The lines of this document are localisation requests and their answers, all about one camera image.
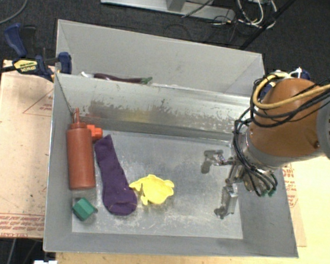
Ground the green toy block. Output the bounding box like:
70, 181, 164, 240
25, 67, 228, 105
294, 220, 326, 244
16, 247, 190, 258
70, 196, 100, 224

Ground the yellow toy animal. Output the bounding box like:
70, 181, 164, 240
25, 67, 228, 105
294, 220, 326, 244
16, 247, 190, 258
126, 171, 177, 210

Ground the brown cardboard board, red print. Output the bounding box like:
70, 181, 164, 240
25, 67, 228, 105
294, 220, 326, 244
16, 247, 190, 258
0, 59, 325, 264

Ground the small orange block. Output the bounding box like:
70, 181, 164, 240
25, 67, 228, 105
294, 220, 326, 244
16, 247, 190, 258
85, 123, 105, 143

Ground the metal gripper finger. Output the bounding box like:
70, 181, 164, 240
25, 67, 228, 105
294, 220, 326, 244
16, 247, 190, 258
201, 147, 227, 177
213, 184, 241, 221

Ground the red-brown squeeze bottle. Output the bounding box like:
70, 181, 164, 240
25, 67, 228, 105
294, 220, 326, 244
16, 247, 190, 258
59, 106, 107, 195

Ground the grey metal bin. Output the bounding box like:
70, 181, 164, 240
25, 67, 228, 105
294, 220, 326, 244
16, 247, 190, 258
30, 18, 325, 264

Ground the purple sock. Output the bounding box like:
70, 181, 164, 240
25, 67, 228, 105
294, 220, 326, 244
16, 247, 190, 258
85, 132, 147, 219

